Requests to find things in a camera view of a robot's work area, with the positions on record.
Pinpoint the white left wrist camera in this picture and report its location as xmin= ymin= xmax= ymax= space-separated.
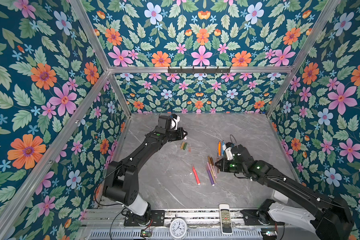
xmin=171 ymin=114 xmax=180 ymax=130

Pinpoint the purple highlighter pen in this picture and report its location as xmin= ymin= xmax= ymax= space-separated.
xmin=206 ymin=168 xmax=215 ymax=186

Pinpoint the white remote control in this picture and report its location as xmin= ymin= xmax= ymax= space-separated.
xmin=219 ymin=204 xmax=233 ymax=235

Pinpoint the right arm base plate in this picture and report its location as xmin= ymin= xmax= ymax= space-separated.
xmin=240 ymin=209 xmax=285 ymax=227

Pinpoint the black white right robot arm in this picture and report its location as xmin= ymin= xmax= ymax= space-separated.
xmin=214 ymin=143 xmax=355 ymax=240

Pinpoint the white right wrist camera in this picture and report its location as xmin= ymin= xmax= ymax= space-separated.
xmin=223 ymin=142 xmax=235 ymax=161

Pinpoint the pink highlighter pen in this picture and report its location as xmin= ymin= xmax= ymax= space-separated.
xmin=192 ymin=165 xmax=201 ymax=186

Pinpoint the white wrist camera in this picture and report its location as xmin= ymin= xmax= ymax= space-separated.
xmin=171 ymin=114 xmax=180 ymax=130
xmin=223 ymin=142 xmax=235 ymax=161

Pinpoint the black hook rail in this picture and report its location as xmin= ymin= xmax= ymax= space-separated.
xmin=167 ymin=66 xmax=231 ymax=75

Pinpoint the lilac cap beige pen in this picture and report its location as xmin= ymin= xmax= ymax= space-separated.
xmin=207 ymin=163 xmax=216 ymax=184

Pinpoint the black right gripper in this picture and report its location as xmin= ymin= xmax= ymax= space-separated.
xmin=214 ymin=157 xmax=247 ymax=175

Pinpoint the beige capybara pen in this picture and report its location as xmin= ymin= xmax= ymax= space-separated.
xmin=208 ymin=156 xmax=217 ymax=180

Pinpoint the white analog clock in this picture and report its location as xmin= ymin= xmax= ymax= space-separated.
xmin=169 ymin=218 xmax=188 ymax=240

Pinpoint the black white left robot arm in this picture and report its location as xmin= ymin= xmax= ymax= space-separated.
xmin=103 ymin=114 xmax=188 ymax=217

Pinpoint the brown lilac pen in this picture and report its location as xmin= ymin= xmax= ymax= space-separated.
xmin=210 ymin=157 xmax=219 ymax=178

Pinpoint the orange highlighter pen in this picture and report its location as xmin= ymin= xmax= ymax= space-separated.
xmin=218 ymin=141 xmax=222 ymax=157

